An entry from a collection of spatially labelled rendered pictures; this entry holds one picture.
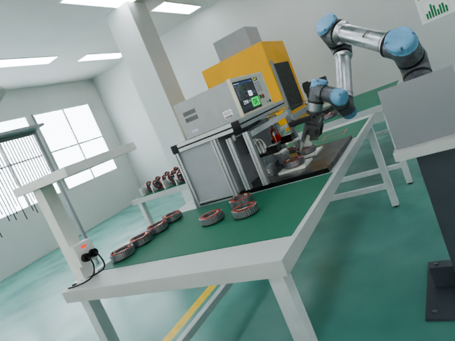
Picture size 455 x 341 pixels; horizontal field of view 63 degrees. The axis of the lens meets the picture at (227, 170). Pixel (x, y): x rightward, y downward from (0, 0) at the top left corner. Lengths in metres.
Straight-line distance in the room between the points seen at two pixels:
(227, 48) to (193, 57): 2.28
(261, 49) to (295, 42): 1.85
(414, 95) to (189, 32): 7.02
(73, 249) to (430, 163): 1.50
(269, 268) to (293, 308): 0.16
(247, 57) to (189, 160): 3.90
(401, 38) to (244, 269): 1.13
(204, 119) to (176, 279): 1.03
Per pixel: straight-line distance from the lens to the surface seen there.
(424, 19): 7.12
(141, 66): 6.15
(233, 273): 1.11
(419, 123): 1.71
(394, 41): 1.73
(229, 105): 1.94
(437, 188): 1.80
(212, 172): 1.94
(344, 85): 1.93
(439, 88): 1.69
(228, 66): 5.89
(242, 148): 2.04
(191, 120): 2.07
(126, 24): 6.28
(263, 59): 5.66
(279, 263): 1.03
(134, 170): 10.05
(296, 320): 1.17
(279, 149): 1.95
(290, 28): 7.46
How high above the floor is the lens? 1.15
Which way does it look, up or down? 8 degrees down
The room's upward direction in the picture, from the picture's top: 22 degrees counter-clockwise
